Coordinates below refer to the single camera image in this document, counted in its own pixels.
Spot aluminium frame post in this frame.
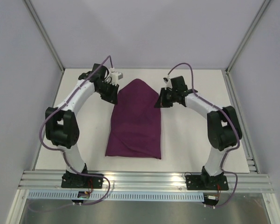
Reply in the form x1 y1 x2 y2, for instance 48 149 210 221
22 0 65 73
225 0 272 75

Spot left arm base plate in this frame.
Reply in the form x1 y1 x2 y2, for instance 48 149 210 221
61 172 103 189

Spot slotted cable duct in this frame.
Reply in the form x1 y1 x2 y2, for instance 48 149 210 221
27 190 204 202

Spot purple cloth mat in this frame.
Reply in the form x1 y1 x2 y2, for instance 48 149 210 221
105 79 161 160

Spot left aluminium frame post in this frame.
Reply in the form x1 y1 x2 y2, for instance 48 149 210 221
22 0 65 73

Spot aluminium rail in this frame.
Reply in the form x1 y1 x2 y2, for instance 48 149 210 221
18 170 274 193
221 69 259 174

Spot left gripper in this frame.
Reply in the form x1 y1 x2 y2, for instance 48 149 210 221
96 81 119 105

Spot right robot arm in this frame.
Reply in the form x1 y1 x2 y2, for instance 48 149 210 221
155 76 242 189

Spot aluminium front rail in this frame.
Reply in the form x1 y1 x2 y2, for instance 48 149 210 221
18 170 274 193

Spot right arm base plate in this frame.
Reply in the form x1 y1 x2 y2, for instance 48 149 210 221
185 175 229 191

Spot right side aluminium rail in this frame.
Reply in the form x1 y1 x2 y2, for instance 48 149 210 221
221 69 259 174

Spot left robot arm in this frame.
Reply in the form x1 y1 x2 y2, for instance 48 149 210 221
41 63 123 187

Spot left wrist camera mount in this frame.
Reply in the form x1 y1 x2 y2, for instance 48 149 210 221
109 68 123 85

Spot right aluminium frame post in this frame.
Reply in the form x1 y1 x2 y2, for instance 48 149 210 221
225 0 272 75

